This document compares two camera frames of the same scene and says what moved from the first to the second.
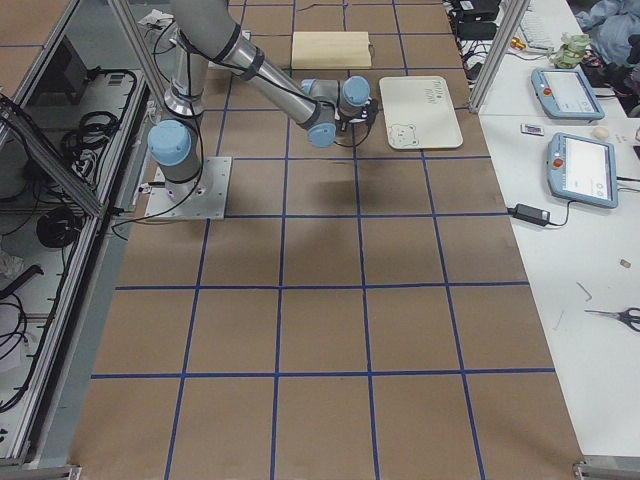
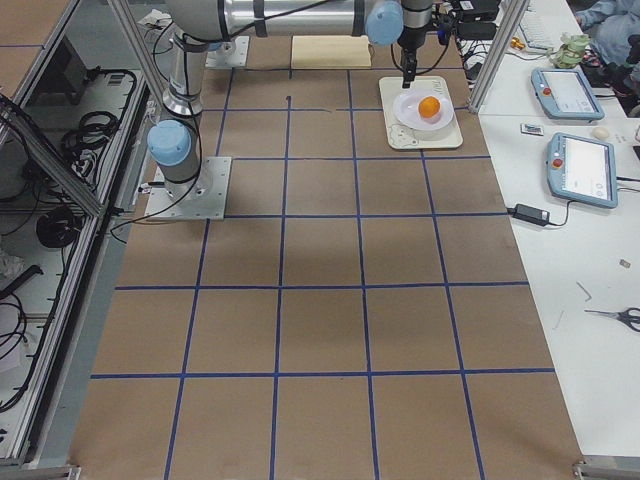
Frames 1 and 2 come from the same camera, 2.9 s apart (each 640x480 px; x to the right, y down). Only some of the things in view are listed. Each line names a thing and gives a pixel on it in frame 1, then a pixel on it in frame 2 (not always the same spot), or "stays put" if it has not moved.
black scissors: [624, 316] stays put
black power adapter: [530, 214] stays put
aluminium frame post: [515, 14] stays put
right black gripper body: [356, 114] -> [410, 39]
